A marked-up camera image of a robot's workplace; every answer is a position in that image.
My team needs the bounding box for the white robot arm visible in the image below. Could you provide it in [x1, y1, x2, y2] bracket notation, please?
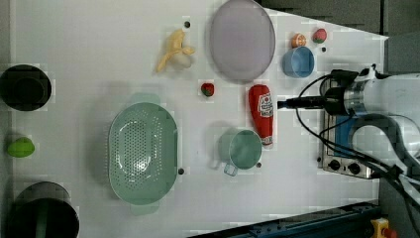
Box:
[277, 65, 419, 175]

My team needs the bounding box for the toaster oven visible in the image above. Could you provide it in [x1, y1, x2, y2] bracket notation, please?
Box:
[318, 112, 374, 179]

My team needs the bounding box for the black cable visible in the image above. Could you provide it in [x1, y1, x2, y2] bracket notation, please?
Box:
[294, 73, 420, 232]

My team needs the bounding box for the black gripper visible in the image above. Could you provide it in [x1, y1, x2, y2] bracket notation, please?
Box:
[277, 87, 347, 116]

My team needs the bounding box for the pink toy strawberry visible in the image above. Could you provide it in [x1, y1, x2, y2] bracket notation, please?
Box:
[312, 29, 327, 44]

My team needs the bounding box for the yellow red button box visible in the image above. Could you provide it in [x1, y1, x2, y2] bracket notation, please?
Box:
[370, 218, 398, 238]

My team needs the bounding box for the black round pedestal lower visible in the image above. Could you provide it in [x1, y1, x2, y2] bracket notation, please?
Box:
[6, 181, 80, 238]

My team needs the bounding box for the green measuring cup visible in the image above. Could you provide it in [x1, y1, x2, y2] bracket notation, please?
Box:
[218, 128, 263, 177]

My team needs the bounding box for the peeled toy banana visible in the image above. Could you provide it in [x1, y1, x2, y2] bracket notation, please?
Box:
[156, 29, 195, 72]

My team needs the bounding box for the blue bowl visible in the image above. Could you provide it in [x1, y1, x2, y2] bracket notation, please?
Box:
[281, 47, 315, 78]

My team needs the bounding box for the green oval strainer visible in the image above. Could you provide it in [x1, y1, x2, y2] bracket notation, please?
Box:
[108, 93, 178, 215]

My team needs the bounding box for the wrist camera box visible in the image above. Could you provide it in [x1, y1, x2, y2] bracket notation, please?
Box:
[331, 69, 359, 87]

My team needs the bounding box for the red toy strawberry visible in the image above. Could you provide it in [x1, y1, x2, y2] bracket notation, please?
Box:
[200, 83, 215, 97]

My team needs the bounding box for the grey round plate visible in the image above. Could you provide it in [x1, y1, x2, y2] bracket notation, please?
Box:
[209, 0, 275, 81]

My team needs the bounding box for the red ketchup bottle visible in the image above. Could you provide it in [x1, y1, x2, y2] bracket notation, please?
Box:
[249, 84, 273, 146]

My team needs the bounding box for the toy orange half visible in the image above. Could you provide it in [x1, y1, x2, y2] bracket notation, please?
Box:
[291, 34, 306, 48]

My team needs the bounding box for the green toy fruit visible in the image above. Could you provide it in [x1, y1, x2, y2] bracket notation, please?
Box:
[7, 137, 35, 158]

